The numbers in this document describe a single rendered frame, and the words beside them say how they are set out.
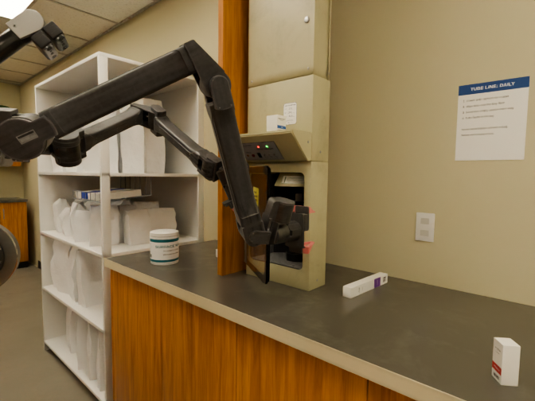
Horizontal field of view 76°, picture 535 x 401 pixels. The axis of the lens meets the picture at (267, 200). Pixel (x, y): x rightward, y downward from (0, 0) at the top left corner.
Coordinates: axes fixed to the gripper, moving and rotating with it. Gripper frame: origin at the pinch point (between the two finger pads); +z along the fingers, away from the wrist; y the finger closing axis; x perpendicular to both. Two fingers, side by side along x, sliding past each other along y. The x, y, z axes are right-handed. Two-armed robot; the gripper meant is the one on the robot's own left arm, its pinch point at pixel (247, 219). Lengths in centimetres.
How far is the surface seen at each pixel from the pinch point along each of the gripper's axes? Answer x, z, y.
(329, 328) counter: 34.7, 30.0, -2.6
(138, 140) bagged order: -104, -50, 23
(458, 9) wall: 12, -37, -102
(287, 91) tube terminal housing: -4.3, -35.4, -34.2
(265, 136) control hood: 0.9, -23.9, -18.2
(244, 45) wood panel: -27, -61, -34
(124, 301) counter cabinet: -54, 21, 61
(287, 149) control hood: 3.9, -17.0, -22.6
